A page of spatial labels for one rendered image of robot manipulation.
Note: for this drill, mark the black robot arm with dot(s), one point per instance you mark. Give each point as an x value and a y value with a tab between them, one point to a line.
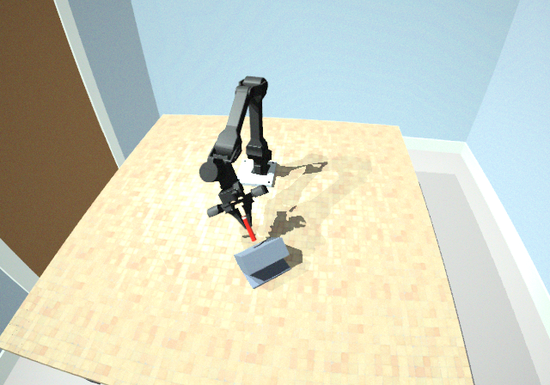
249	92

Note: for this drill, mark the grey-blue square panel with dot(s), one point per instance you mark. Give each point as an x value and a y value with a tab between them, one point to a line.
263	261

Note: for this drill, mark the red peg with white band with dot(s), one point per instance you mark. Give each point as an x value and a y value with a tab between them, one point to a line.
249	230

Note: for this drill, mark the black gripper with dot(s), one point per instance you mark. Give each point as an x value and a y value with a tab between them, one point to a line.
247	200

